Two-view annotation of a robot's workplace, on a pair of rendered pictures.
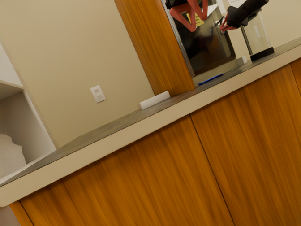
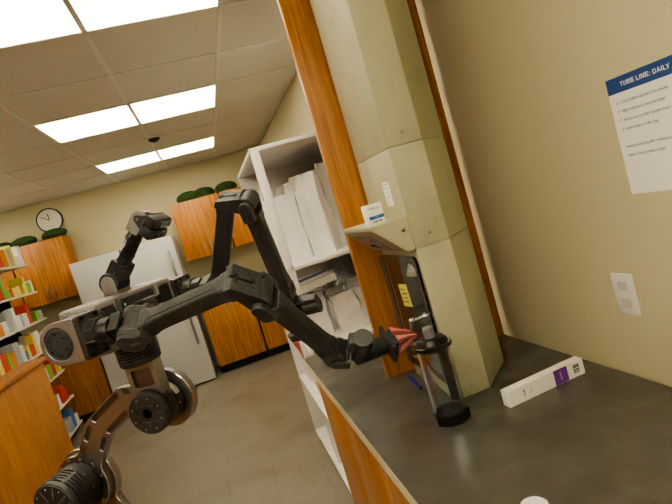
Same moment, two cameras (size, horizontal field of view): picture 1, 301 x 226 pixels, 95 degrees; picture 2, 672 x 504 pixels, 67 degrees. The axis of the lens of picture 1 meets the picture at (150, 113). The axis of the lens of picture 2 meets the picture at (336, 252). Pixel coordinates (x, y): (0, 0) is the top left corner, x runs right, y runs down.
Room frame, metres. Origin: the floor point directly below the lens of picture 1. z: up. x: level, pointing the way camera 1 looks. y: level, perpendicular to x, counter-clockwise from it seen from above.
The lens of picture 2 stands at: (0.57, -2.04, 1.60)
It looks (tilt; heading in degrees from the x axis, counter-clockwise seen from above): 5 degrees down; 90
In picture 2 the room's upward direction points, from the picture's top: 16 degrees counter-clockwise
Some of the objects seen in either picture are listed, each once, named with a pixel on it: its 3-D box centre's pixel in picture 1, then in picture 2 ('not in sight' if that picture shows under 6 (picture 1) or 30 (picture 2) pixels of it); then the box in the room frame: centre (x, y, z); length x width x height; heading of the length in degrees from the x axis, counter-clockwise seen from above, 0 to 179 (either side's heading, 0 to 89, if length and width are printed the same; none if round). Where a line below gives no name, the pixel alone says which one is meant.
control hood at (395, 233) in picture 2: not in sight; (375, 238); (0.69, -0.42, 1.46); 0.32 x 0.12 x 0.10; 103
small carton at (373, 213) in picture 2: not in sight; (373, 213); (0.70, -0.46, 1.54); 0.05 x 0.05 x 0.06; 14
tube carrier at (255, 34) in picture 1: (255, 35); (441, 378); (0.74, -0.67, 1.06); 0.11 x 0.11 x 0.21
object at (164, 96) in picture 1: (153, 100); not in sight; (0.76, -0.04, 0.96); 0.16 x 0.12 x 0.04; 97
